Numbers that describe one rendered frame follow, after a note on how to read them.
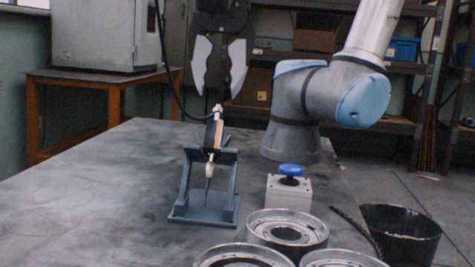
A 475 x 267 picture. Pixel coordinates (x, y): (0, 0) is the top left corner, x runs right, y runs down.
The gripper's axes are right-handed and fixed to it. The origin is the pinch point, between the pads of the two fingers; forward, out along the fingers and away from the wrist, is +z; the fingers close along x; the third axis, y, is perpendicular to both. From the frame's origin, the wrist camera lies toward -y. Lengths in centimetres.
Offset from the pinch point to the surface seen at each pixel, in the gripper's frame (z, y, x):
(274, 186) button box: 14.0, -1.6, -10.3
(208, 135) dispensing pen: 6.8, -2.5, 0.4
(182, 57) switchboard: 16, 358, 85
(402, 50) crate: -11, 327, -122
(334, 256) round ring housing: 15.1, -19.3, -17.3
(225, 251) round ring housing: 15.2, -21.2, -5.1
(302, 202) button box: 15.6, -2.5, -14.8
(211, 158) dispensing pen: 10.1, -3.0, -0.4
